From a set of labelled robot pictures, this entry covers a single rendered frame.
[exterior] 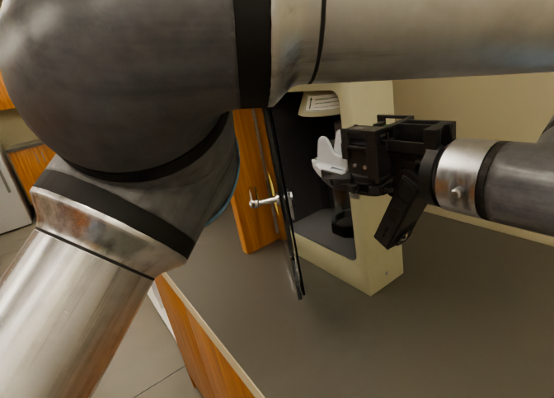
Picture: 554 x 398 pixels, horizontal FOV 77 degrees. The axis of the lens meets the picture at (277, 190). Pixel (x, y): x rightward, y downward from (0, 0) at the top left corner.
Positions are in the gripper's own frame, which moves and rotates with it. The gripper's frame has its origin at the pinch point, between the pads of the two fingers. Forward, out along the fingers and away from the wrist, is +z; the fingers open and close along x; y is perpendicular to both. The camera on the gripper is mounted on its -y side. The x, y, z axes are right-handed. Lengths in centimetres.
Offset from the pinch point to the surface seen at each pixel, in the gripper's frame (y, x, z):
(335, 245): -26.5, -13.6, 15.0
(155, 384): -128, 28, 121
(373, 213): -15.6, -14.9, 3.9
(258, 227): -27, -9, 41
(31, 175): -69, 54, 506
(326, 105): 5.6, -15.5, 13.9
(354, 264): -27.7, -12.0, 7.9
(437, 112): -5, -55, 15
